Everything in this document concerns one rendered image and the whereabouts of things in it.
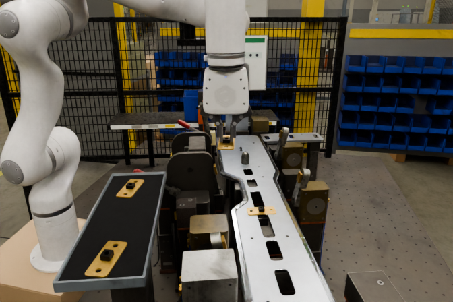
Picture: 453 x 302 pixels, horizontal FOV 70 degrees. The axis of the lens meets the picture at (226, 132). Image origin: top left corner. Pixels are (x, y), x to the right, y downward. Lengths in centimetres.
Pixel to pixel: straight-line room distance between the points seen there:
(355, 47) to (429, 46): 57
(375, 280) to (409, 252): 70
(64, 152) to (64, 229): 25
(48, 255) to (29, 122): 46
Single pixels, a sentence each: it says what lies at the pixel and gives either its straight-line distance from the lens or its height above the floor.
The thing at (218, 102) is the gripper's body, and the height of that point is 137.
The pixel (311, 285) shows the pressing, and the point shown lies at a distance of 79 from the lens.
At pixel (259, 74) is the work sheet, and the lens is 188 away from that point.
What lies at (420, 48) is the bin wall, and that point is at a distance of 320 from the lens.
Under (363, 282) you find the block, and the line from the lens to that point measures 79.
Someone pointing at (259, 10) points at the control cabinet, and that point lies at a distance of 755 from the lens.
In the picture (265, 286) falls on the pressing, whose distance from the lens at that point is 77.
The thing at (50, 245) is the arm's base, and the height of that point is 88.
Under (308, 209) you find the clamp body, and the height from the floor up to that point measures 98.
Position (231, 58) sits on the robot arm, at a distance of 68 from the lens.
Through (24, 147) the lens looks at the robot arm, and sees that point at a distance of 100.
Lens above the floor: 154
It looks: 19 degrees down
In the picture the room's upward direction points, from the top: straight up
